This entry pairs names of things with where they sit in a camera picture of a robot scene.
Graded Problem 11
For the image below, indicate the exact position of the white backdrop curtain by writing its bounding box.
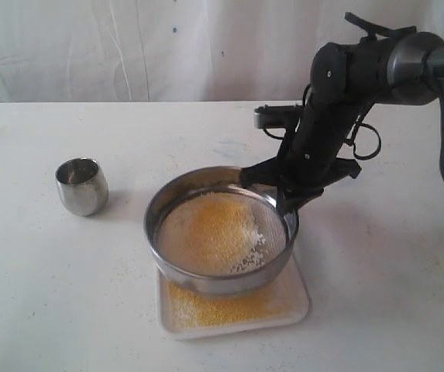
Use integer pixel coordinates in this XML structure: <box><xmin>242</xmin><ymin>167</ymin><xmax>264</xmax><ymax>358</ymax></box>
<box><xmin>0</xmin><ymin>0</ymin><xmax>444</xmax><ymax>102</ymax></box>

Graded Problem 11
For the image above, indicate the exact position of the round steel mesh sieve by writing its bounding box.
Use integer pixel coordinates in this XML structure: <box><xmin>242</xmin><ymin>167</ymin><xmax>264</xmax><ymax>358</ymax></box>
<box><xmin>143</xmin><ymin>166</ymin><xmax>299</xmax><ymax>297</ymax></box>

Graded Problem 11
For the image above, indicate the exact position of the yellow grain mixture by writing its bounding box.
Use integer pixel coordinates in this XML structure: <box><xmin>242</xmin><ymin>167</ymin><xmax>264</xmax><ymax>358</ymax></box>
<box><xmin>159</xmin><ymin>193</ymin><xmax>284</xmax><ymax>328</ymax></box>

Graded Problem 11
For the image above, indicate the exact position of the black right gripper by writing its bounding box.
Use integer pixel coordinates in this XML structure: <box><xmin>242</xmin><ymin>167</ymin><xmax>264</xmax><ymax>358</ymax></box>
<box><xmin>239</xmin><ymin>97</ymin><xmax>362</xmax><ymax>216</ymax></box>

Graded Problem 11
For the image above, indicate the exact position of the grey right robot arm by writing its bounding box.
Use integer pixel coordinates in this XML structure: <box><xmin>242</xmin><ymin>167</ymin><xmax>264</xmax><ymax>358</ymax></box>
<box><xmin>239</xmin><ymin>32</ymin><xmax>444</xmax><ymax>214</ymax></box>

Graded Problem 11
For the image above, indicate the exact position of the stainless steel cup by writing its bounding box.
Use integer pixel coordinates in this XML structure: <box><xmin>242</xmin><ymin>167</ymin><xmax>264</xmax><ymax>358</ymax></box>
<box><xmin>55</xmin><ymin>157</ymin><xmax>108</xmax><ymax>217</ymax></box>

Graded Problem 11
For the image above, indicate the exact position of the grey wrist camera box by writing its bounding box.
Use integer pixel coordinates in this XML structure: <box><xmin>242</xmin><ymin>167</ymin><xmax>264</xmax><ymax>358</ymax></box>
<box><xmin>253</xmin><ymin>104</ymin><xmax>303</xmax><ymax>129</ymax></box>

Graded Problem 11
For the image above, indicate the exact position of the white square plastic tray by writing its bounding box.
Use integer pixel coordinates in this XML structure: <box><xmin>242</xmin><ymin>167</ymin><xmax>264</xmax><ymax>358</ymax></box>
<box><xmin>156</xmin><ymin>258</ymin><xmax>310</xmax><ymax>340</ymax></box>

